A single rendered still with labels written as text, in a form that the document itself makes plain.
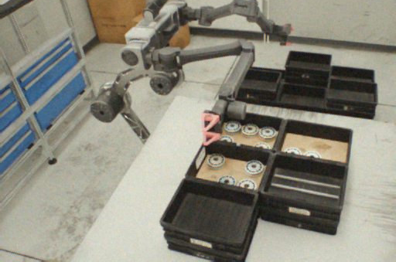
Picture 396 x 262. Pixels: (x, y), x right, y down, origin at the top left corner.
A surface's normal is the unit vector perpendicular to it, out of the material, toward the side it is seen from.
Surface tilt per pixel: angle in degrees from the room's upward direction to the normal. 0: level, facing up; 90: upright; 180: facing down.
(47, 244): 0
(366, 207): 0
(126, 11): 91
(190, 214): 0
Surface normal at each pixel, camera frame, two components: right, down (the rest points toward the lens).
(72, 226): -0.04, -0.76
